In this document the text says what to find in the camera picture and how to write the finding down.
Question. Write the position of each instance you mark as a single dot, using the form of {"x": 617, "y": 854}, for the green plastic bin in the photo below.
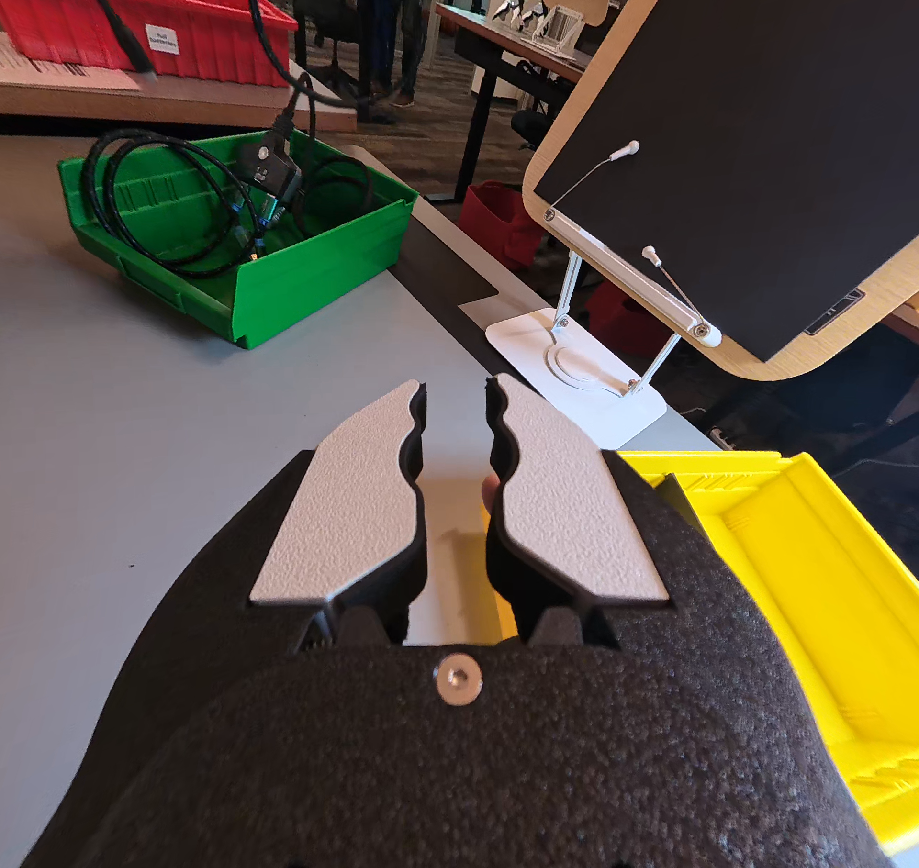
{"x": 316, "y": 286}

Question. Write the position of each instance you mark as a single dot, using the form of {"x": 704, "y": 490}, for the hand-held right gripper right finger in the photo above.
{"x": 574, "y": 523}

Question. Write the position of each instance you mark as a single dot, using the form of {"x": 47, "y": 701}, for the wood-rimmed black board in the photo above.
{"x": 754, "y": 129}

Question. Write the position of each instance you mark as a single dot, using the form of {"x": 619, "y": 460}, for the yellow plastic bin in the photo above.
{"x": 825, "y": 595}

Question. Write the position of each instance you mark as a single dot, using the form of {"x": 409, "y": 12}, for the red plastic bin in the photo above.
{"x": 72, "y": 14}

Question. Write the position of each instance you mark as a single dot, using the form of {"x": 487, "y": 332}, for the clear rack with devices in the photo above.
{"x": 556, "y": 25}

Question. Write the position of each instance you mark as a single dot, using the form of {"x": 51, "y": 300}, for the person's right hand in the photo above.
{"x": 489, "y": 495}

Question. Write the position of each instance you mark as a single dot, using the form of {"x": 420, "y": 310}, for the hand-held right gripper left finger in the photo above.
{"x": 344, "y": 516}

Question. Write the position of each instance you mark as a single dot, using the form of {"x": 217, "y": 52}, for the brown desk black legs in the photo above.
{"x": 517, "y": 39}

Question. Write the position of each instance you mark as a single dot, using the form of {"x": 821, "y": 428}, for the wooden desk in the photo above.
{"x": 215, "y": 103}

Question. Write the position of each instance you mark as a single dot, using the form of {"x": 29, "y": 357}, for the red bag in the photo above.
{"x": 499, "y": 225}
{"x": 632, "y": 322}

